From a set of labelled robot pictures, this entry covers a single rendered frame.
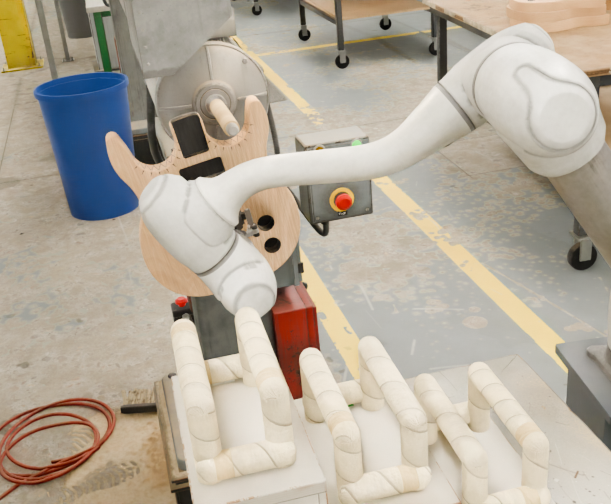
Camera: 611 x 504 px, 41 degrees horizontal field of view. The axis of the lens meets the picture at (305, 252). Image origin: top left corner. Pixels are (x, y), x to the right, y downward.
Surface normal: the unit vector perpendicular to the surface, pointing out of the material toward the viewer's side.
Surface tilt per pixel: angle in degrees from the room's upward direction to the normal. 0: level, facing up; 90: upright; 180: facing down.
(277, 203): 90
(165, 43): 90
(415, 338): 0
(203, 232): 89
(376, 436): 0
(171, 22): 90
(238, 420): 0
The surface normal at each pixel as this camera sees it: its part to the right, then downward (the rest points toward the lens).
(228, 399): -0.08, -0.90
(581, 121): 0.00, 0.33
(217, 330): 0.25, 0.40
